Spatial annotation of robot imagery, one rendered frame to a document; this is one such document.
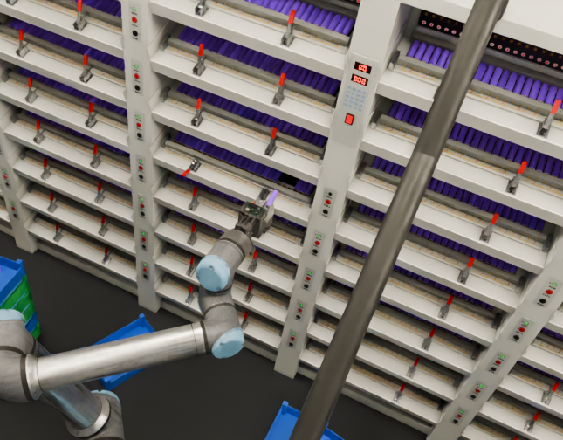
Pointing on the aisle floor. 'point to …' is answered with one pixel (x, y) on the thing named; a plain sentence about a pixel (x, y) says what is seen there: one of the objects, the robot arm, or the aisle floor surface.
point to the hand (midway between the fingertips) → (267, 206)
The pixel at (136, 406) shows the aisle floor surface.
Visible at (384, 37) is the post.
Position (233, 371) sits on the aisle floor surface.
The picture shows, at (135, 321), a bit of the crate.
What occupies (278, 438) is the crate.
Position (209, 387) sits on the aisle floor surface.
